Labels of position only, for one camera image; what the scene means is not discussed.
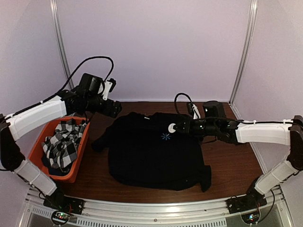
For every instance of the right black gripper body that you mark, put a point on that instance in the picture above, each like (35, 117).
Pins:
(209, 129)

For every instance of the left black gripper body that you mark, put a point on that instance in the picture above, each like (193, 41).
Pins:
(92, 105)

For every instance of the round gold brooch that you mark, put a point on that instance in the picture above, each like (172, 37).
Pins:
(171, 128)

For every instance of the black t-shirt blue logo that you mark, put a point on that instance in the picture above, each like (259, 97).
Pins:
(142, 152)

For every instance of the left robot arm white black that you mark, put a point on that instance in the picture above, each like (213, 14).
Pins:
(16, 125)

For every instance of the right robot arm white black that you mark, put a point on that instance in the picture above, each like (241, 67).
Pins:
(286, 132)

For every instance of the black white checkered shirt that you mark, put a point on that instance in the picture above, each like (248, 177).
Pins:
(61, 149)

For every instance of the orange plastic bin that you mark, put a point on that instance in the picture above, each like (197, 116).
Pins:
(37, 151)

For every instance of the dark blue garment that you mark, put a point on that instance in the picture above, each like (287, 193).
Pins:
(56, 171)

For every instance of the right circuit board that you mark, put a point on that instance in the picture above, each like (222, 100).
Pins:
(250, 218)

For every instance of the circuit board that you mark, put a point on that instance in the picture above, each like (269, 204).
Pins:
(60, 217)
(250, 218)

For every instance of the left circuit board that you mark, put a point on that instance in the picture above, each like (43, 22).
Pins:
(60, 217)

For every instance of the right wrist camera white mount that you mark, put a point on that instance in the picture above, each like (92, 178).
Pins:
(193, 110)

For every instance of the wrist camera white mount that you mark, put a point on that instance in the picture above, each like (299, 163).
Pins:
(193, 110)
(109, 86)

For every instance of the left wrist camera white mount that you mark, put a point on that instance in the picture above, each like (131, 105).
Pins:
(109, 86)

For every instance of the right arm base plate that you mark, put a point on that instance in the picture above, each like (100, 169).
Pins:
(244, 203)

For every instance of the right aluminium corner post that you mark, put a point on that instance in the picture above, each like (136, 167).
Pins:
(252, 17)

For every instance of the aluminium corner post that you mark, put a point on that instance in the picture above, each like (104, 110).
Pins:
(60, 43)
(252, 17)

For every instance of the left aluminium corner post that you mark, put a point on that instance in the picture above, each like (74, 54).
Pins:
(60, 43)

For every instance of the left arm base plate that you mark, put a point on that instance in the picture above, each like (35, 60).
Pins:
(68, 205)

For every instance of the aluminium front rail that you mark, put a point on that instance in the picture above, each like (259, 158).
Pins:
(213, 213)

